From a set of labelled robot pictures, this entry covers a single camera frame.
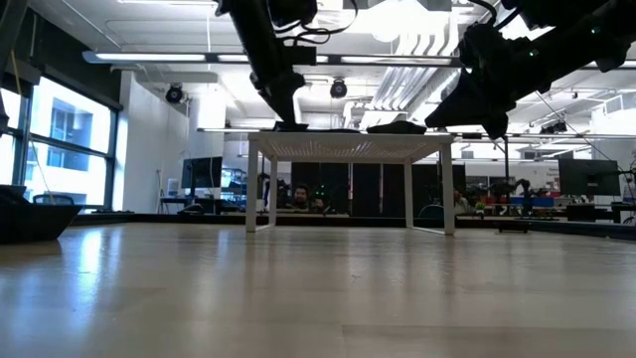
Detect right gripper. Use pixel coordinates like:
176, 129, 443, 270
424, 23, 553, 140

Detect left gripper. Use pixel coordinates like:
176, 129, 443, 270
217, 0, 307, 124

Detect wavy square black plate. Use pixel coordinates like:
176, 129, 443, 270
366, 119, 428, 135
0, 184, 84, 246

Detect white perforated shelf riser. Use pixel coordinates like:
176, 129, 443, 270
245, 130, 457, 237

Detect person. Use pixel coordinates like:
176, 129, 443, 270
452, 188, 476, 216
287, 183, 329, 213

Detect black monitor on desk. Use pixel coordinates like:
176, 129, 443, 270
181, 156, 225, 190

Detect black partition panels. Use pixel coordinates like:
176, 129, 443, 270
290, 162, 468, 219

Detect wide black monitor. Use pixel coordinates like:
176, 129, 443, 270
557, 157, 622, 197

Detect black standing desk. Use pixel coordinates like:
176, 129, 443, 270
158, 196, 247, 216

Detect linear ceiling light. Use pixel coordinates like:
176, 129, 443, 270
81, 49, 636, 71

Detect large window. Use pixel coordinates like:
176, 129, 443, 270
0, 74, 120, 203

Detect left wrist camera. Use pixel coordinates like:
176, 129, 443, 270
283, 44, 318, 67

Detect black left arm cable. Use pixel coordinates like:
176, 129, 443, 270
292, 0, 360, 49

